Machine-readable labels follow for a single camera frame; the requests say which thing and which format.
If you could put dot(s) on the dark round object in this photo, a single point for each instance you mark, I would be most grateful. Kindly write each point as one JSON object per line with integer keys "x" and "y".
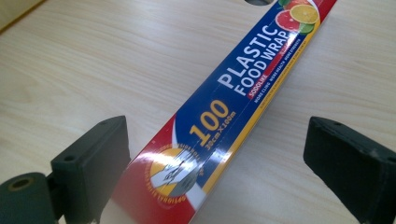
{"x": 258, "y": 2}

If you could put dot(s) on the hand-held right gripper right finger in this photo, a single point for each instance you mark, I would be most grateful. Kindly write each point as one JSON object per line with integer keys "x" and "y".
{"x": 351, "y": 168}

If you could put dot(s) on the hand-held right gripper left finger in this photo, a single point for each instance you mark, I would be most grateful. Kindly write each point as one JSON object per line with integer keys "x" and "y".
{"x": 90, "y": 168}

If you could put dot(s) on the blue and red wrap box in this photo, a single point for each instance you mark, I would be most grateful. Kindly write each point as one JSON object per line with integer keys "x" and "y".
{"x": 236, "y": 93}

